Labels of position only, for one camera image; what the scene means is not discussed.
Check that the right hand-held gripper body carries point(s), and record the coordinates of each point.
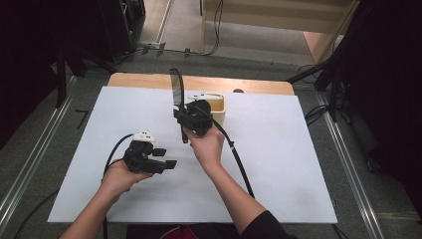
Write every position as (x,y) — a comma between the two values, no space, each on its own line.
(199,118)

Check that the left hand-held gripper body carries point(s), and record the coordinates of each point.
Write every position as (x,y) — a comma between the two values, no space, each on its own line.
(139,159)

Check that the beige square cup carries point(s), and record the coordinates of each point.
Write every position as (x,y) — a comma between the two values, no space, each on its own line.
(220,114)

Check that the black spatula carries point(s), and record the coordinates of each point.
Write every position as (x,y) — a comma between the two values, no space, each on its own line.
(176,86)

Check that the person's left hand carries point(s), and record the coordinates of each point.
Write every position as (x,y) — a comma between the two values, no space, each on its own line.
(121,179)

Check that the person's right hand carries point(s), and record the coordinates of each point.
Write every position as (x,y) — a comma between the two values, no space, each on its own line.
(207,149)

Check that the small dark knob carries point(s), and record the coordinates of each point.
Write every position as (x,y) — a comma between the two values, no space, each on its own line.
(238,90)

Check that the wooden table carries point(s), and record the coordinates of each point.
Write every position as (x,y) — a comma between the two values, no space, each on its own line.
(139,81)

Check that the white board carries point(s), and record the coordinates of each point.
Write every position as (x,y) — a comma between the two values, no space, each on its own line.
(282,149)

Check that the black cabinet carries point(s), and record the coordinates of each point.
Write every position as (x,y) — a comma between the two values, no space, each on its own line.
(116,30)

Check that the black metal stand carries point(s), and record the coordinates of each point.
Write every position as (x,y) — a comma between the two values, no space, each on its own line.
(61,83)
(333,99)

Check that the person's dark clothing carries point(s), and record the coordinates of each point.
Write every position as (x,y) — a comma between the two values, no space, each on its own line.
(265,227)

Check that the light wooden furniture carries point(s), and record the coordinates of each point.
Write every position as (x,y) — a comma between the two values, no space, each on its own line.
(265,16)

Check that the brown wooden panel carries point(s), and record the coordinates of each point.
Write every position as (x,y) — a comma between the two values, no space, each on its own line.
(316,45)

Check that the dark curtain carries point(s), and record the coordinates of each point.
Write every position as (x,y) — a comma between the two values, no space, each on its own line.
(391,83)
(26,49)

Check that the metal floor rail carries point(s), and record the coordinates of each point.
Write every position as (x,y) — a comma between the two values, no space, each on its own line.
(165,20)
(33,159)
(348,159)

